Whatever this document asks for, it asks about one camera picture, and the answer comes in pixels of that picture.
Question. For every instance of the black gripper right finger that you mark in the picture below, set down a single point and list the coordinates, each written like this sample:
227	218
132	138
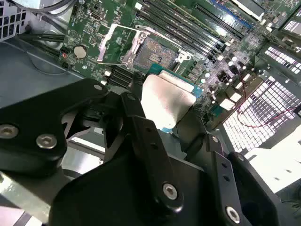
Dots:
225	176

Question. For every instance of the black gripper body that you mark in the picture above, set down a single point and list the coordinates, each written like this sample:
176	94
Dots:
113	195

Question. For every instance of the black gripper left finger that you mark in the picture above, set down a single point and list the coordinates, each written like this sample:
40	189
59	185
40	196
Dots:
35	113

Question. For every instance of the metal socket cover frame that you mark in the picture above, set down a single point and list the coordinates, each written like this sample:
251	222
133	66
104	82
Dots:
103	48

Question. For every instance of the silver topped CPU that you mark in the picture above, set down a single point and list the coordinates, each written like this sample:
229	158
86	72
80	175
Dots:
164	101

